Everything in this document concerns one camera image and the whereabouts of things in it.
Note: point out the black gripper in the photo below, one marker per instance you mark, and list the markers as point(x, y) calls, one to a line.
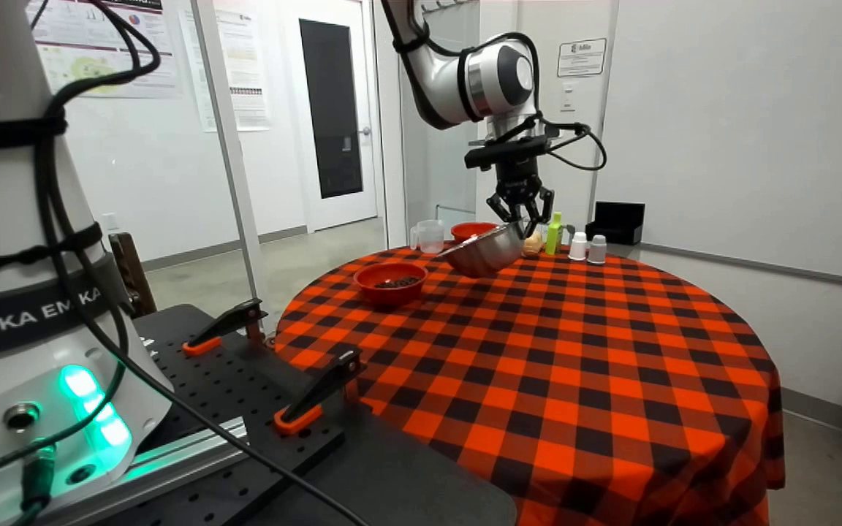
point(519, 178)

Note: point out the silver metal bowl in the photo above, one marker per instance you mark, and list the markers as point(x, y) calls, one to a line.
point(484, 253)

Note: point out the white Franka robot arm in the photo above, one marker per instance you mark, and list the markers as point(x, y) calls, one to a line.
point(13, 222)

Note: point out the orange bowl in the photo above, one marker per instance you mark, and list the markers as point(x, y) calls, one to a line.
point(390, 297)
point(469, 233)

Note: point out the carton of eggs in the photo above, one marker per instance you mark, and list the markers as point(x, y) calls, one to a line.
point(534, 241)

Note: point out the green plastic bottle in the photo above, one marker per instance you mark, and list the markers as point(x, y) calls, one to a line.
point(553, 238)

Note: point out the small white bottle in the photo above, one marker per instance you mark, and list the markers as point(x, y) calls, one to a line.
point(579, 250)

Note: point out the small clear bottle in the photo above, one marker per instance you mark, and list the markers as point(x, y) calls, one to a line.
point(596, 253)

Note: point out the clear plastic measuring cup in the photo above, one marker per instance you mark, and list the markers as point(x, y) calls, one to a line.
point(427, 238)

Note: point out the white paper sign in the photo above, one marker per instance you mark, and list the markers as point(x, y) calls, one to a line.
point(582, 59)

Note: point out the orange black plaid tablecloth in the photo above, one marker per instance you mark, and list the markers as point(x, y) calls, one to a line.
point(585, 389)

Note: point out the white door with dark window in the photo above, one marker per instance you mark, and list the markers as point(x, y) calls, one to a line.
point(333, 105)

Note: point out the white paper notice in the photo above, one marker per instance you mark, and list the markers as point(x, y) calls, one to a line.
point(244, 69)

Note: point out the black perforated breadboard table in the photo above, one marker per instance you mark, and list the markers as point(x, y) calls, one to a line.
point(247, 389)

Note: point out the dark brown chair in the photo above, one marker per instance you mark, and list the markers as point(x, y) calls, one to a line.
point(133, 273)

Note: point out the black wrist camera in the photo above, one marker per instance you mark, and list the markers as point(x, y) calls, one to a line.
point(509, 149)

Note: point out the black wall tray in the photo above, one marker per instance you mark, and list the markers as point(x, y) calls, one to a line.
point(620, 222)

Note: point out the aluminium frame post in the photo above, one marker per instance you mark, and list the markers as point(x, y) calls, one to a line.
point(231, 146)

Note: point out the wall poster with diagram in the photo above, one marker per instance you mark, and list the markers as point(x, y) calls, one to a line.
point(99, 69)

